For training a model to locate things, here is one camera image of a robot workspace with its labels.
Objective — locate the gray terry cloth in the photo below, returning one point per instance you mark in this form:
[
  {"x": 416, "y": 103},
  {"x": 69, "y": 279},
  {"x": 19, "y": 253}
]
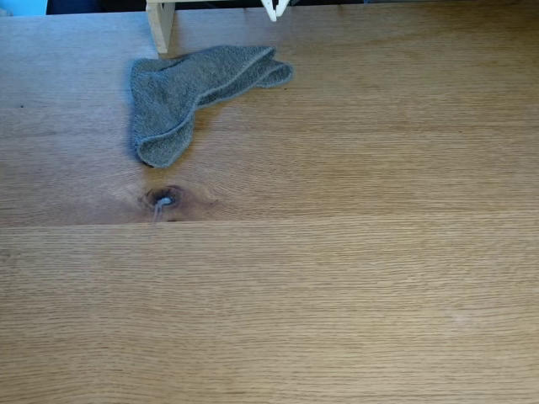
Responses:
[{"x": 168, "y": 97}]

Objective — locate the light blue object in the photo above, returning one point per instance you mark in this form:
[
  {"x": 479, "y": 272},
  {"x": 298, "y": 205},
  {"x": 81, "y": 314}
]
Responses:
[{"x": 21, "y": 6}]

